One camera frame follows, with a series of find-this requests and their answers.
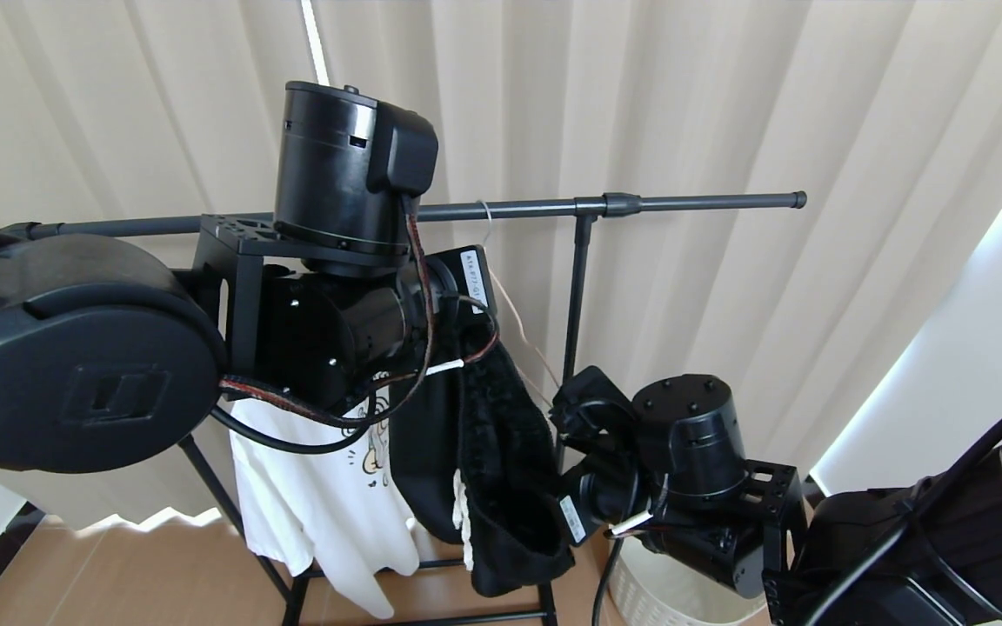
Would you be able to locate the pink clothes hanger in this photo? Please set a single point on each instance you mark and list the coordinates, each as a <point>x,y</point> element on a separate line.
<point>485,228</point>

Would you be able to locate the white printed t-shirt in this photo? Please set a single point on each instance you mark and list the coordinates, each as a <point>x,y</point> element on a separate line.
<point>310,513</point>

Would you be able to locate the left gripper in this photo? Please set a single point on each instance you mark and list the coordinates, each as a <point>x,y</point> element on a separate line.
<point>353,330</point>

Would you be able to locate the beige curtain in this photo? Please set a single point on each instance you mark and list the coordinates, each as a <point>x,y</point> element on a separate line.
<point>727,87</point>

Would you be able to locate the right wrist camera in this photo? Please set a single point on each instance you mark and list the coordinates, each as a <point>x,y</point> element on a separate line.
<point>588,409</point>

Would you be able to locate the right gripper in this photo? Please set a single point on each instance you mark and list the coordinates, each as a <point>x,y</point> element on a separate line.
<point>692,548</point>

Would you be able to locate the white laundry basket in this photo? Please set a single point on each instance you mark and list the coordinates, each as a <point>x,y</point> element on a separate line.
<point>675,600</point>

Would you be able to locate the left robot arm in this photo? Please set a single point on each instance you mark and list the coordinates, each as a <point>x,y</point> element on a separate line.
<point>75,391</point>

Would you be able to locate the black garment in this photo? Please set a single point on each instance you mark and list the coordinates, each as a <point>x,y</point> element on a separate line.
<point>501,452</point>

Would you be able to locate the black clothes rack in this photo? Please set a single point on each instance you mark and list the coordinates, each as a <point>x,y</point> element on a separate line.
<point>684,203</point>

